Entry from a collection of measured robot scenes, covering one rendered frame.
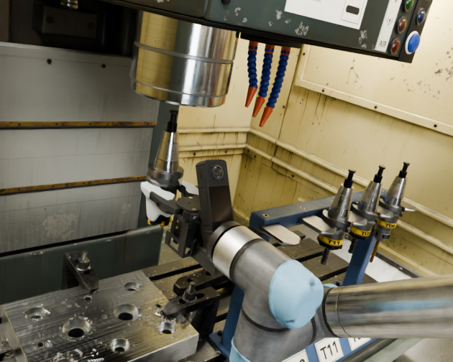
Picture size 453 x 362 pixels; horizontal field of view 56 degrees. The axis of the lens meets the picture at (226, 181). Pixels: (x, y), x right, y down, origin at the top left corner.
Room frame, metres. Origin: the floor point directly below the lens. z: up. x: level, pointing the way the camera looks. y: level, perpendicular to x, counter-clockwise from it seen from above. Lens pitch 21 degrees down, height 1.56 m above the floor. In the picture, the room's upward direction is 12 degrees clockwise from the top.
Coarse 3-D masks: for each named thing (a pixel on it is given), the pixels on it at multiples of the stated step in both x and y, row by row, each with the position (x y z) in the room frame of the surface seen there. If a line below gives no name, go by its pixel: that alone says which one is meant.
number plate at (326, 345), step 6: (318, 342) 0.75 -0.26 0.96; (324, 342) 0.76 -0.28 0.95; (330, 342) 0.77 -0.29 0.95; (336, 342) 0.78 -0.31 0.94; (318, 348) 0.74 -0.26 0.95; (324, 348) 0.75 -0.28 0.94; (330, 348) 0.76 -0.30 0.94; (336, 348) 0.77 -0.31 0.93; (318, 354) 0.73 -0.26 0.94; (324, 354) 0.74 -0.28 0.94; (330, 354) 0.75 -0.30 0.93; (336, 354) 0.76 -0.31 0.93; (342, 354) 0.77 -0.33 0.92; (324, 360) 0.73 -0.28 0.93; (330, 360) 0.74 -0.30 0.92; (336, 360) 0.75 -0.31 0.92
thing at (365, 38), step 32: (128, 0) 0.59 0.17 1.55; (160, 0) 0.53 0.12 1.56; (192, 0) 0.48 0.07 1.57; (224, 0) 0.47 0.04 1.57; (256, 0) 0.51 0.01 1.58; (384, 0) 0.68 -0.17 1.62; (416, 0) 0.73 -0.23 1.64; (256, 32) 0.52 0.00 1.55; (288, 32) 0.55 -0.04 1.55; (320, 32) 0.59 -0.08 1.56; (352, 32) 0.64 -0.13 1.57
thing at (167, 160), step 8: (168, 136) 0.68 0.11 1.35; (176, 136) 0.69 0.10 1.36; (160, 144) 0.69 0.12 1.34; (168, 144) 0.68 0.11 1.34; (176, 144) 0.69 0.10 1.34; (160, 152) 0.68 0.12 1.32; (168, 152) 0.68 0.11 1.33; (176, 152) 0.69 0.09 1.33; (160, 160) 0.68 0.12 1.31; (168, 160) 0.68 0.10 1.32; (176, 160) 0.69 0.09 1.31; (160, 168) 0.68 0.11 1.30; (168, 168) 0.68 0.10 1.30; (176, 168) 0.69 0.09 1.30
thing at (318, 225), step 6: (306, 216) 0.80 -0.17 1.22; (312, 216) 0.80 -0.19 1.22; (306, 222) 0.77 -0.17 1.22; (312, 222) 0.77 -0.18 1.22; (318, 222) 0.78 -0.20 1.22; (324, 222) 0.79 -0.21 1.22; (312, 228) 0.75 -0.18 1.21; (318, 228) 0.75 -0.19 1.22; (324, 228) 0.75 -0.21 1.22; (330, 228) 0.76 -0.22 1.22; (336, 228) 0.77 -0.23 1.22; (324, 234) 0.74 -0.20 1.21; (330, 234) 0.74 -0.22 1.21
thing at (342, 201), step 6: (342, 186) 0.80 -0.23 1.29; (342, 192) 0.80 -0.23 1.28; (348, 192) 0.80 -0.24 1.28; (336, 198) 0.80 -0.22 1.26; (342, 198) 0.80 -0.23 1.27; (348, 198) 0.80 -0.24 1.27; (336, 204) 0.80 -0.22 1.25; (342, 204) 0.79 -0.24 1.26; (348, 204) 0.80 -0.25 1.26; (330, 210) 0.80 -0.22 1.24; (336, 210) 0.79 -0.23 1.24; (342, 210) 0.79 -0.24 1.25; (348, 210) 0.80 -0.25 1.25; (330, 216) 0.80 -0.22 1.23; (336, 216) 0.79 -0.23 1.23; (342, 216) 0.79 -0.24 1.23; (348, 216) 0.80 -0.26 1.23
